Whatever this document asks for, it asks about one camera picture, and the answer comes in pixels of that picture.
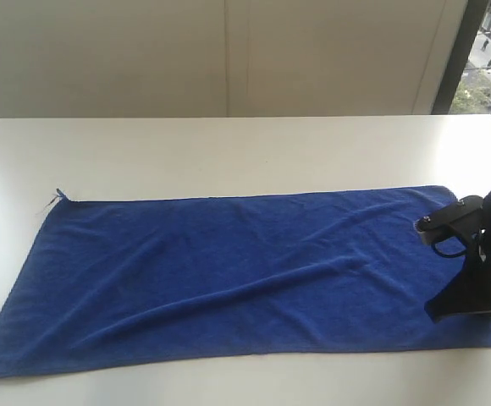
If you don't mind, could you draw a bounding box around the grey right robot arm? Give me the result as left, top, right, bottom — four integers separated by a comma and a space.
415, 191, 491, 322

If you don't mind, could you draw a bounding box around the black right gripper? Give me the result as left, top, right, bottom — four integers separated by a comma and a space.
424, 229, 491, 323

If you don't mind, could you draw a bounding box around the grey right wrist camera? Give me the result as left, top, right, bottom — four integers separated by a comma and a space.
415, 195, 483, 245

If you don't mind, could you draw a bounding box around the dark window frame post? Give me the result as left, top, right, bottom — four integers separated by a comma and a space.
431, 0, 488, 115

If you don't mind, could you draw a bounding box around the blue microfibre towel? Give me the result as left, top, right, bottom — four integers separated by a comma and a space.
0, 186, 491, 378

